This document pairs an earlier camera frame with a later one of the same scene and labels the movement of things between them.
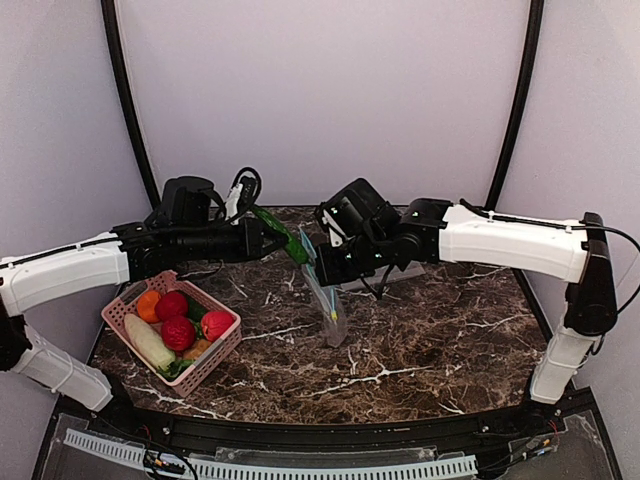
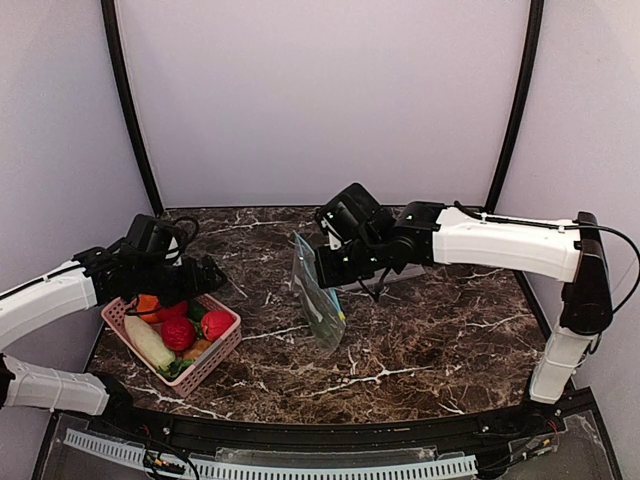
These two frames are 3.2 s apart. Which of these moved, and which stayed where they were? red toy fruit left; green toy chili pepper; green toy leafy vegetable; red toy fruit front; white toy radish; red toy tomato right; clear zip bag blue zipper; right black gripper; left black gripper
Moved: clear zip bag blue zipper; left black gripper; green toy chili pepper
Stayed: red toy fruit left; white toy radish; red toy tomato right; red toy fruit front; right black gripper; green toy leafy vegetable
